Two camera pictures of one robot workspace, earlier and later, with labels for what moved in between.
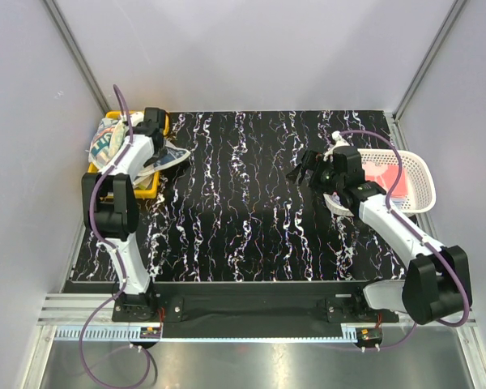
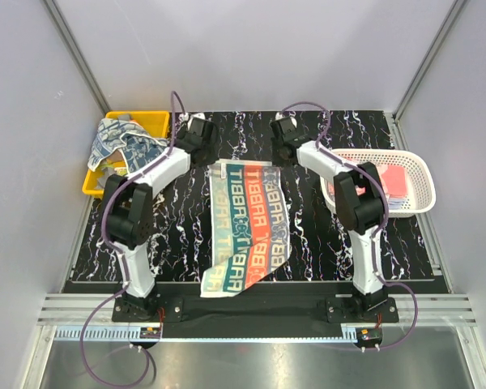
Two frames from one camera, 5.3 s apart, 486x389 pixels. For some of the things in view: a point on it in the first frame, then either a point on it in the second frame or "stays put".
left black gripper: (154, 157) -> (211, 157)
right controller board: (368, 335) stays put
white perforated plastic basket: (381, 166) stays put
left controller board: (150, 332) stays put
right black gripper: (309, 163) -> (276, 160)
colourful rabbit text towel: (105, 141) -> (249, 226)
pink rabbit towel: (386, 174) stays put
